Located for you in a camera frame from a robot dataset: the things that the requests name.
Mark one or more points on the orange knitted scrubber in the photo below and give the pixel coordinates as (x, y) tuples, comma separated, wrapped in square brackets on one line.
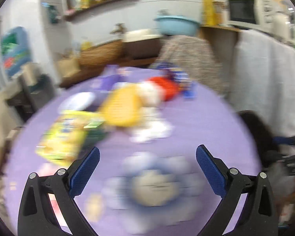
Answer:
[(166, 87)]

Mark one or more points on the patterned grey cloth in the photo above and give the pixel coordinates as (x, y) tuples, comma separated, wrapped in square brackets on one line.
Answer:
[(189, 56)]

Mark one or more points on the blue printed box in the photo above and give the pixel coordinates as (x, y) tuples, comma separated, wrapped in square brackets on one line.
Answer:
[(16, 51)]

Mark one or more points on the purple plastic bag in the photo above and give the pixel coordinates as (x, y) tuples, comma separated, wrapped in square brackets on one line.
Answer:
[(110, 78)]

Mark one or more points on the small wicker cup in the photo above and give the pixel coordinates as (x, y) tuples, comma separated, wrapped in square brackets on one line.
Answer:
[(220, 13)]

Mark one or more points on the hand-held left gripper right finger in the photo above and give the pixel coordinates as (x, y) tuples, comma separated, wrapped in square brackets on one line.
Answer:
[(211, 170)]

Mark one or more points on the small green packet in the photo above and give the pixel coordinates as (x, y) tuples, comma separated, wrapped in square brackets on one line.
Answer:
[(94, 127)]

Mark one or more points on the yellow pump bottle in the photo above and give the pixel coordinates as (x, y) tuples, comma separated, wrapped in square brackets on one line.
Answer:
[(86, 45)]

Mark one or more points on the teal wall holder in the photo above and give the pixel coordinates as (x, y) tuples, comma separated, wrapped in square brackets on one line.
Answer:
[(52, 13)]

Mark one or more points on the yellow mesh bag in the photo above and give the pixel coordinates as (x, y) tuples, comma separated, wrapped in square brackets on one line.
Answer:
[(121, 108)]

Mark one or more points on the dark grey bin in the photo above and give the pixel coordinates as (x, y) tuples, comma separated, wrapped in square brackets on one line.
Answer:
[(36, 95)]

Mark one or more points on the wooden counter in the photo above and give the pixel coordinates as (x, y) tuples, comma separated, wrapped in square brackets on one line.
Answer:
[(88, 75)]

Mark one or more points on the purple floral tablecloth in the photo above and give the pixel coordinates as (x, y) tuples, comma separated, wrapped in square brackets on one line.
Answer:
[(199, 127)]

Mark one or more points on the wooden side cabinet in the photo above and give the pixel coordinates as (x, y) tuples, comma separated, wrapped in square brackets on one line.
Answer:
[(218, 39)]

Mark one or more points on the yellow green snack packet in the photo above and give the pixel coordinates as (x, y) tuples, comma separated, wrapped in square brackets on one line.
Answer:
[(61, 140)]

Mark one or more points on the crumpled white tissue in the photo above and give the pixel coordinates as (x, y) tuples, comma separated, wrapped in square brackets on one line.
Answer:
[(152, 125)]

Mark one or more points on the light blue plastic basin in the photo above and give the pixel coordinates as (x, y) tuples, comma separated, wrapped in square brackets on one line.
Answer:
[(177, 25)]

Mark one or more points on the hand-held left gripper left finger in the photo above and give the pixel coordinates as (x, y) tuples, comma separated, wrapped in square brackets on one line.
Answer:
[(84, 170)]

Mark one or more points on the brown paper bag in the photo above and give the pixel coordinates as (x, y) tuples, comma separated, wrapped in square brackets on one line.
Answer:
[(67, 67)]

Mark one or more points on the brown and white sink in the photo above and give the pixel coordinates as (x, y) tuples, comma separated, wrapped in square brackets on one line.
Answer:
[(140, 43)]

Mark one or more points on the white microwave oven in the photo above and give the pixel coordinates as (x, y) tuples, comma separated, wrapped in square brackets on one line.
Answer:
[(245, 11)]

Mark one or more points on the blue packet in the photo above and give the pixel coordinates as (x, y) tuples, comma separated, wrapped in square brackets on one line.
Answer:
[(188, 86)]

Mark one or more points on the white electric kettle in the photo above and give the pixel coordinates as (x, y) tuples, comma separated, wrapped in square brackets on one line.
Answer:
[(281, 25)]

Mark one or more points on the white cover cloth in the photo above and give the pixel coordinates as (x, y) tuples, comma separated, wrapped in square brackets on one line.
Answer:
[(265, 78)]

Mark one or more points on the brass faucet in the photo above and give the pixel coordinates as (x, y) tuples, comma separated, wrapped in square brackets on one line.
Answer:
[(118, 29)]

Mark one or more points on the yellow wrap roll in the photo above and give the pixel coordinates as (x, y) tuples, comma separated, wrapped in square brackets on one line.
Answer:
[(208, 8)]

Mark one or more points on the wicker basket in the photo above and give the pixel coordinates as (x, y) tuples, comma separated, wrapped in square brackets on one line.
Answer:
[(100, 54)]

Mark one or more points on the dark wooden wall shelf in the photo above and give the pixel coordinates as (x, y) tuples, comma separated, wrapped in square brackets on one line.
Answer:
[(100, 3)]

